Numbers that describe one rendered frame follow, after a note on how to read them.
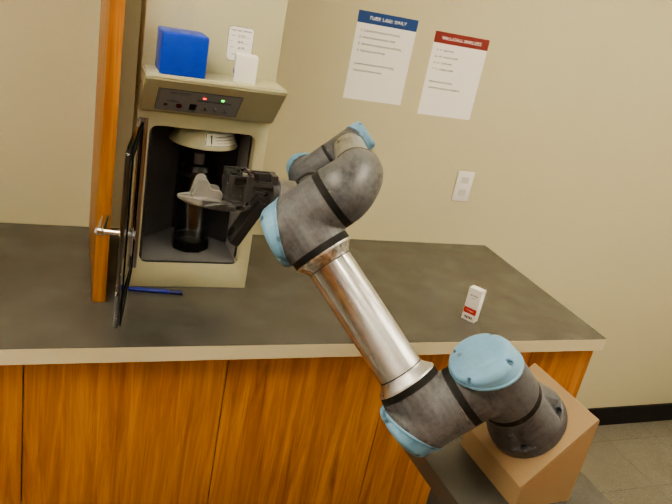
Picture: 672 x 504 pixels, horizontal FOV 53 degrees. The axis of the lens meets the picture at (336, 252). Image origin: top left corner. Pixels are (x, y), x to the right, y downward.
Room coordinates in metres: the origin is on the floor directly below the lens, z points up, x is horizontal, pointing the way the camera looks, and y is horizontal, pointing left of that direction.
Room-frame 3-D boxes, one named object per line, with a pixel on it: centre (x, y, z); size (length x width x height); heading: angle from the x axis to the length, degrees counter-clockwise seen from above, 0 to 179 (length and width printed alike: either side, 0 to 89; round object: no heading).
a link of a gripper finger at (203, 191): (1.35, 0.30, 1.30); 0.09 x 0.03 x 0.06; 114
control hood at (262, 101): (1.57, 0.35, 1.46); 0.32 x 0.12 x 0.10; 114
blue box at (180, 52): (1.53, 0.43, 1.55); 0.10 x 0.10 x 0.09; 24
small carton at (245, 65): (1.59, 0.29, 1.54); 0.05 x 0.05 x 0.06; 15
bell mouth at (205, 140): (1.72, 0.40, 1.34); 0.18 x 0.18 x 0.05
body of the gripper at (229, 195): (1.41, 0.21, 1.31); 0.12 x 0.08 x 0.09; 114
